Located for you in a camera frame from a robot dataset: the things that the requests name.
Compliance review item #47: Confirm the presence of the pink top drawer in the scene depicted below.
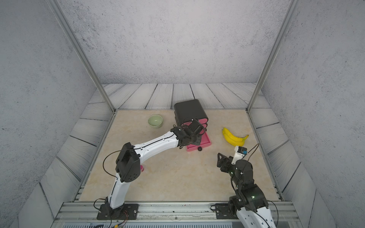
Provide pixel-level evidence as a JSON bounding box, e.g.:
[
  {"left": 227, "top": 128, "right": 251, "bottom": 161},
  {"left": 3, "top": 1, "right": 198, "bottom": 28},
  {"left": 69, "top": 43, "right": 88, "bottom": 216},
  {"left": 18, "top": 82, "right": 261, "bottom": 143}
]
[{"left": 182, "top": 118, "right": 209, "bottom": 128}]

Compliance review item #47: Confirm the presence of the pink drawer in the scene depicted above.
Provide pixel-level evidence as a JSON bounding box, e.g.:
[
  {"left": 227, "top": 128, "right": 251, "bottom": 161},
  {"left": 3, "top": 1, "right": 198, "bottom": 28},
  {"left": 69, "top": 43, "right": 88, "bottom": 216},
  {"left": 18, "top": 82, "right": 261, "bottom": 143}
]
[
  {"left": 186, "top": 132, "right": 212, "bottom": 152},
  {"left": 182, "top": 118, "right": 209, "bottom": 128}
]

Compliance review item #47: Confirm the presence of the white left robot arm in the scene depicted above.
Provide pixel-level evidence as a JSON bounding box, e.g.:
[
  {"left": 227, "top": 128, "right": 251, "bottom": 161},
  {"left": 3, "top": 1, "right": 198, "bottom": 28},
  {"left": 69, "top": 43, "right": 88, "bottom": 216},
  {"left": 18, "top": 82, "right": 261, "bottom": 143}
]
[{"left": 105, "top": 119, "right": 207, "bottom": 210}]

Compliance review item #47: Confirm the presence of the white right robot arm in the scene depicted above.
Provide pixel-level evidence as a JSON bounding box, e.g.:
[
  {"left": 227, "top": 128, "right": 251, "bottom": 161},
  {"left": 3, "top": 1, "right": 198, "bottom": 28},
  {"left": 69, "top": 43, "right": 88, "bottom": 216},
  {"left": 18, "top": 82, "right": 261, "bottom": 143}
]
[{"left": 216, "top": 153, "right": 276, "bottom": 228}]

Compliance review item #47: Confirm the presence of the black drawer cabinet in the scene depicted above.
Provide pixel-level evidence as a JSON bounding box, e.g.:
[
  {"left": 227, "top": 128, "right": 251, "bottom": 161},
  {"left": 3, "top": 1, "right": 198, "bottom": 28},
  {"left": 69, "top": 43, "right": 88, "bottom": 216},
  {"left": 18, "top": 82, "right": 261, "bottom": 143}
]
[{"left": 174, "top": 99, "right": 209, "bottom": 128}]

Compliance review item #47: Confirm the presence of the yellow banana bunch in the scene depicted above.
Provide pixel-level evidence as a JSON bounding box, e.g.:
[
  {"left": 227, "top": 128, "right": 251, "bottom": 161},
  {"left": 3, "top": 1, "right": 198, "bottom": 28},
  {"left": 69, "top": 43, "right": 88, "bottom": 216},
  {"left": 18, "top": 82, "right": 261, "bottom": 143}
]
[{"left": 222, "top": 128, "right": 249, "bottom": 147}]

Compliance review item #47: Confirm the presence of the light green bowl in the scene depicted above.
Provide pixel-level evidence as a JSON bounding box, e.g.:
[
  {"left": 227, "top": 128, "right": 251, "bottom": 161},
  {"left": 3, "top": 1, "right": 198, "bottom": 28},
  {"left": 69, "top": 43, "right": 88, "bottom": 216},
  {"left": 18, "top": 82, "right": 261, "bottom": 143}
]
[{"left": 147, "top": 115, "right": 163, "bottom": 129}]

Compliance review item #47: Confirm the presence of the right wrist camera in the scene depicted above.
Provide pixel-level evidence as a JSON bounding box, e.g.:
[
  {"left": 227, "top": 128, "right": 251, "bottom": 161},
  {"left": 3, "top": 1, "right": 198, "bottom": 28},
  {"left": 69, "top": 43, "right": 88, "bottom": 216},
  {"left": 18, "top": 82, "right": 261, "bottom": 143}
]
[{"left": 232, "top": 146, "right": 248, "bottom": 165}]

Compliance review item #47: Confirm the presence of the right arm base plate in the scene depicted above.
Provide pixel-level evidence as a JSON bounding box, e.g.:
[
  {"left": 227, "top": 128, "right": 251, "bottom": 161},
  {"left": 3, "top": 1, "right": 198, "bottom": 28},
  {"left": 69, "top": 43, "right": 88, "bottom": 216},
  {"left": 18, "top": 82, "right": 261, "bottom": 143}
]
[{"left": 210, "top": 203, "right": 238, "bottom": 219}]

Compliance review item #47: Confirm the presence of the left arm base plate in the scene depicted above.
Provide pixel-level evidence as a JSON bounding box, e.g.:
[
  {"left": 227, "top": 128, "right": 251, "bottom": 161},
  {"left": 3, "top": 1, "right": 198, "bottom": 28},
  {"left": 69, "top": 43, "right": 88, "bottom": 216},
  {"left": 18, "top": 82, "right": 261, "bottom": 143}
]
[{"left": 97, "top": 203, "right": 139, "bottom": 220}]

